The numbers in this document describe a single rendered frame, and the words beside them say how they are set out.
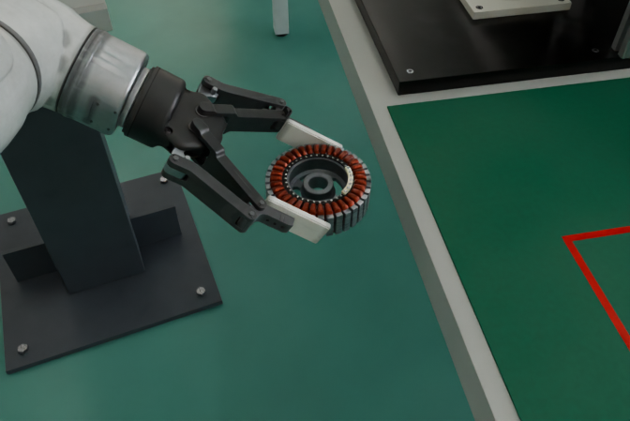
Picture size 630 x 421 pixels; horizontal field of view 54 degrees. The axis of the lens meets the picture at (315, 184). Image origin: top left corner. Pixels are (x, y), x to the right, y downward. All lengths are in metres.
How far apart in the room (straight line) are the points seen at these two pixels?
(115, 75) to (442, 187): 0.36
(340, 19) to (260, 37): 1.37
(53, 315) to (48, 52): 1.06
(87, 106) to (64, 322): 1.00
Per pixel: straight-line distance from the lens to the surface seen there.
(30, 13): 0.60
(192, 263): 1.57
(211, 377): 1.42
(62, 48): 0.60
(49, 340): 1.54
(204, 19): 2.47
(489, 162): 0.75
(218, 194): 0.58
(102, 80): 0.60
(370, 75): 0.86
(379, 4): 0.97
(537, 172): 0.75
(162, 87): 0.61
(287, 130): 0.69
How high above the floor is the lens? 1.25
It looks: 46 degrees down
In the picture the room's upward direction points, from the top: straight up
